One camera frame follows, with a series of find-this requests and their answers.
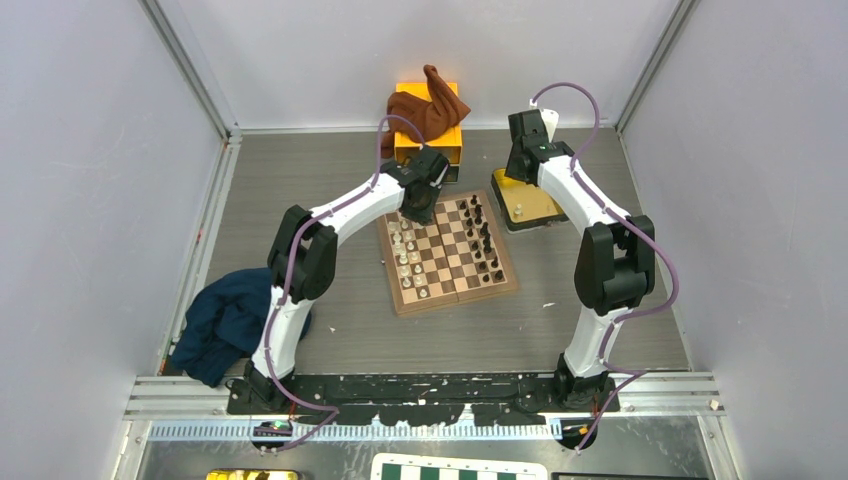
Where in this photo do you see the yellow metal tray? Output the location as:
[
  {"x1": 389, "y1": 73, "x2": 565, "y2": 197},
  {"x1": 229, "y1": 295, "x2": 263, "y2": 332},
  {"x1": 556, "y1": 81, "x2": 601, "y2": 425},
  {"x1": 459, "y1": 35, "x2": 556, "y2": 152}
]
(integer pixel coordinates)
[{"x1": 490, "y1": 168, "x2": 568, "y2": 233}]

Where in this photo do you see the wooden chess board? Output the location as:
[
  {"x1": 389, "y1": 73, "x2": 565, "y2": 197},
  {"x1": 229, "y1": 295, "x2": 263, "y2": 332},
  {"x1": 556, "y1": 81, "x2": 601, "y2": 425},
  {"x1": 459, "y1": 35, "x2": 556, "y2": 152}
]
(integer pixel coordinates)
[{"x1": 376, "y1": 190, "x2": 519, "y2": 315}]

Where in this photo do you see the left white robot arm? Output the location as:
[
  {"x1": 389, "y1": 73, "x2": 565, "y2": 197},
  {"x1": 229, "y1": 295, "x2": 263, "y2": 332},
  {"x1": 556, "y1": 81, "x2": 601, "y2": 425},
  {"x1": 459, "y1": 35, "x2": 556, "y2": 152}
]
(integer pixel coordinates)
[{"x1": 244, "y1": 146, "x2": 449, "y2": 413}]

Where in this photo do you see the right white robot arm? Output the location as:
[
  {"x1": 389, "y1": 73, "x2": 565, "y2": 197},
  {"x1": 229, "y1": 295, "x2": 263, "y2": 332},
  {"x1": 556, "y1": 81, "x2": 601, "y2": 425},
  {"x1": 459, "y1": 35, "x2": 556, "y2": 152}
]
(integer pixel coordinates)
[{"x1": 505, "y1": 109, "x2": 656, "y2": 411}]

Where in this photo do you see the green white chess mat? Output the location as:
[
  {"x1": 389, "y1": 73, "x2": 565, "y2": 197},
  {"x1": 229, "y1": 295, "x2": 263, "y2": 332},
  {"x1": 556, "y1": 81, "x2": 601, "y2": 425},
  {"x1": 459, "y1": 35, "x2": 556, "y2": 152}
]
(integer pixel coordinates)
[{"x1": 369, "y1": 453, "x2": 551, "y2": 480}]

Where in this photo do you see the yellow drawer box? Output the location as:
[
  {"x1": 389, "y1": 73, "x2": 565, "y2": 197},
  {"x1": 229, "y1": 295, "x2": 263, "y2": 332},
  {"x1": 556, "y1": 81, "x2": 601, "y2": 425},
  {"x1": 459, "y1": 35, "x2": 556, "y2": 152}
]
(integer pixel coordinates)
[{"x1": 394, "y1": 82, "x2": 463, "y2": 183}]

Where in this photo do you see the brown cloth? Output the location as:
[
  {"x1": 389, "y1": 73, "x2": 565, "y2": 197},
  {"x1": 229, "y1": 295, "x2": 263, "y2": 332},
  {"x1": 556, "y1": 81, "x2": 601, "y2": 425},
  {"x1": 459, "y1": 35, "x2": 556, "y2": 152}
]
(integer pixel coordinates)
[{"x1": 380, "y1": 64, "x2": 471, "y2": 159}]

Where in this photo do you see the dark blue cloth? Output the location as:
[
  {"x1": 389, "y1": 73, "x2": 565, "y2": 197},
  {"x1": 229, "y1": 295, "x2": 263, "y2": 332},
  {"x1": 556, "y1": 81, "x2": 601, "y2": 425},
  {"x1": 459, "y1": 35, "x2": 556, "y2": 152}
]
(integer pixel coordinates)
[{"x1": 171, "y1": 267, "x2": 271, "y2": 388}]

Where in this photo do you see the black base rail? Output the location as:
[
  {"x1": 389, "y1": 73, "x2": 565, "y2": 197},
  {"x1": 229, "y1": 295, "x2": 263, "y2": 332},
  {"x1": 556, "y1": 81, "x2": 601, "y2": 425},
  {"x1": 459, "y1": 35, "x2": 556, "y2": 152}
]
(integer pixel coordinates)
[{"x1": 226, "y1": 372, "x2": 615, "y2": 427}]

